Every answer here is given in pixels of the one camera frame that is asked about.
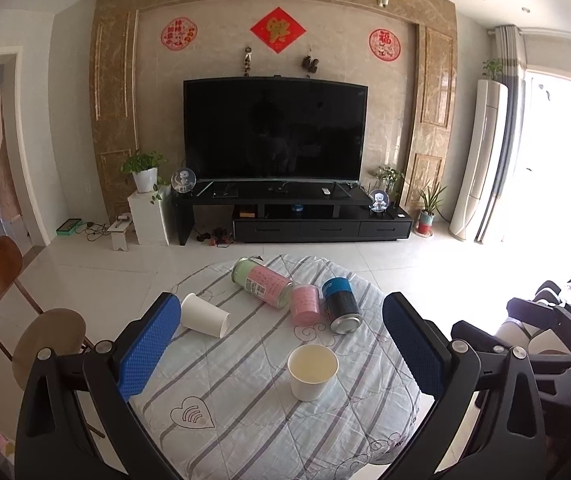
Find black floor cables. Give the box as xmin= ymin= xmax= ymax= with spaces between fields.
xmin=82 ymin=219 xmax=117 ymax=239

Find red round wall sticker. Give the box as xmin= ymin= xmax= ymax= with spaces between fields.
xmin=369 ymin=28 xmax=401 ymax=63
xmin=160 ymin=16 xmax=197 ymax=51

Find black television stand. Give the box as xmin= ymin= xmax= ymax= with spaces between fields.
xmin=171 ymin=184 xmax=413 ymax=246

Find white side cabinet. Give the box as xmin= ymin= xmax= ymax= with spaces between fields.
xmin=127 ymin=187 xmax=174 ymax=247

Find black massage chair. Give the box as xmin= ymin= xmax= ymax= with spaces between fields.
xmin=449 ymin=267 xmax=571 ymax=480

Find white paper cup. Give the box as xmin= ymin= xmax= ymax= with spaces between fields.
xmin=287 ymin=344 xmax=340 ymax=402
xmin=180 ymin=292 xmax=231 ymax=339

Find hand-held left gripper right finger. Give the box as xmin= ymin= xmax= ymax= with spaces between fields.
xmin=382 ymin=291 xmax=549 ymax=480

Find small white stool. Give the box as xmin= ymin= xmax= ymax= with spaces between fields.
xmin=106 ymin=216 xmax=134 ymax=253

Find pink and green can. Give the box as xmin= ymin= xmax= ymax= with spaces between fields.
xmin=232 ymin=257 xmax=295 ymax=307

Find red diamond wall poster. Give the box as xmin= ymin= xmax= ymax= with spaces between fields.
xmin=250 ymin=6 xmax=307 ymax=55

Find round table with striped cloth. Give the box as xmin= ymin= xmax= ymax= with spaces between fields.
xmin=129 ymin=254 xmax=422 ymax=480

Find crystal ball ornament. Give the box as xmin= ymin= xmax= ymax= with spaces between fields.
xmin=369 ymin=189 xmax=391 ymax=214
xmin=171 ymin=167 xmax=197 ymax=196

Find leafy green potted plant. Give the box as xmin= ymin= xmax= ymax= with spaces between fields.
xmin=373 ymin=165 xmax=405 ymax=197

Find potted ivy in white pot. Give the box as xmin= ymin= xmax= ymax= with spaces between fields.
xmin=120 ymin=150 xmax=169 ymax=205

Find small pink can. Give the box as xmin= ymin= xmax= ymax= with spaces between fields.
xmin=291 ymin=283 xmax=325 ymax=326

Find blue and black can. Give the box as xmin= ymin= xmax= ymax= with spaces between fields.
xmin=321 ymin=277 xmax=363 ymax=335

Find grey striped curtain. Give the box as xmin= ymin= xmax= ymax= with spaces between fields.
xmin=479 ymin=25 xmax=527 ymax=242

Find black flat television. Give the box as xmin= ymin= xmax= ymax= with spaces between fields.
xmin=182 ymin=76 xmax=369 ymax=182

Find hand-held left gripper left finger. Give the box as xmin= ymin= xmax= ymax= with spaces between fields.
xmin=15 ymin=291 xmax=182 ymax=480

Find white standing air conditioner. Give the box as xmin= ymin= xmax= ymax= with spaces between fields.
xmin=449 ymin=79 xmax=509 ymax=237

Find dark clutter on floor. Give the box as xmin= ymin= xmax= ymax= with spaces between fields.
xmin=194 ymin=228 xmax=234 ymax=248

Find potted plant in patterned pot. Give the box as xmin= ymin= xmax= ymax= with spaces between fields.
xmin=414 ymin=181 xmax=447 ymax=237

